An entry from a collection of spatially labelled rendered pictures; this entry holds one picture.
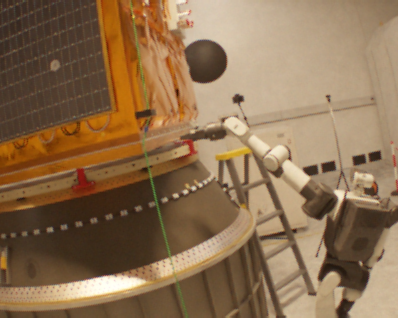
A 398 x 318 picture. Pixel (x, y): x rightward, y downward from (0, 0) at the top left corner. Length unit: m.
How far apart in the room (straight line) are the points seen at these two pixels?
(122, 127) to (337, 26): 9.04
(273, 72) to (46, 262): 8.55
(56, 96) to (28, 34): 0.36
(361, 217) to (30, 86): 1.60
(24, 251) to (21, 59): 0.95
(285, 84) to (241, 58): 1.17
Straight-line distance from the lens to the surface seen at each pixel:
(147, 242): 2.08
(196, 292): 2.17
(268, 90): 9.99
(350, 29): 10.59
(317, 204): 1.97
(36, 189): 2.13
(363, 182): 2.08
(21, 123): 1.96
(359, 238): 1.98
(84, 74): 1.81
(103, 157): 1.83
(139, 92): 1.83
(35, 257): 2.12
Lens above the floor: 1.83
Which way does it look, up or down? 5 degrees down
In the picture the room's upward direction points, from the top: 12 degrees counter-clockwise
